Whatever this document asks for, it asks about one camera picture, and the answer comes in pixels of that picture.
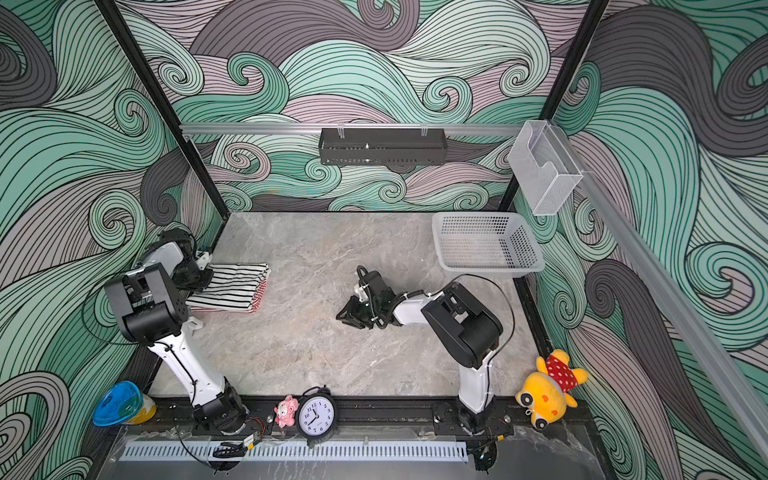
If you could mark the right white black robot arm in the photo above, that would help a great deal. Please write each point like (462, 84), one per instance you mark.
(467, 329)

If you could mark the pink plush toy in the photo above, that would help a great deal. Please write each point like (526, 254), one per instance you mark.
(285, 412)

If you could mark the aluminium back wall rail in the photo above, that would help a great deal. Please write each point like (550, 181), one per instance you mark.
(278, 128)

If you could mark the clear acrylic wall holder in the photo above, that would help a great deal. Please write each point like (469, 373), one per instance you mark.
(545, 165)

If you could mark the black wall shelf tray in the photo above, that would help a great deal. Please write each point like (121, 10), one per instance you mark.
(383, 147)

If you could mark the yellow plush toy red shirt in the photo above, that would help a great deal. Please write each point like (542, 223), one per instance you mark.
(545, 394)

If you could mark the aluminium right wall rail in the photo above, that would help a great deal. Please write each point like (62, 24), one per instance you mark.
(738, 394)

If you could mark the white slotted cable duct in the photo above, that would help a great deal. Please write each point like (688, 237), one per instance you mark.
(353, 451)

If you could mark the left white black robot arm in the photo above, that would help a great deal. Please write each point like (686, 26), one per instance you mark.
(150, 310)

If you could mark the black white striped tank top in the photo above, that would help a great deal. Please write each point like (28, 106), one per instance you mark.
(231, 285)

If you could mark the red white striped tank top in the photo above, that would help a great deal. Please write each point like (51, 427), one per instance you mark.
(258, 300)

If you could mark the white plastic laundry basket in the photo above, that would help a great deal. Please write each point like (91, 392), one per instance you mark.
(486, 242)

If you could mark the black round alarm clock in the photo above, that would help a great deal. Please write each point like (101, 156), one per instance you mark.
(317, 416)

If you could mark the aluminium wall rail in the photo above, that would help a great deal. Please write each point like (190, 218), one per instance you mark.
(278, 128)
(738, 394)

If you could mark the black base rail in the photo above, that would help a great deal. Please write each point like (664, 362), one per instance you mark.
(439, 414)

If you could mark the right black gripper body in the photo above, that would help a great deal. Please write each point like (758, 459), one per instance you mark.
(362, 313)

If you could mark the blue yellow plastic toy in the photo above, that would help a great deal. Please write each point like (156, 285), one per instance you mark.
(124, 404)

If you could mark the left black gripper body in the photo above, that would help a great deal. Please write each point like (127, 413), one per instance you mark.
(189, 278)

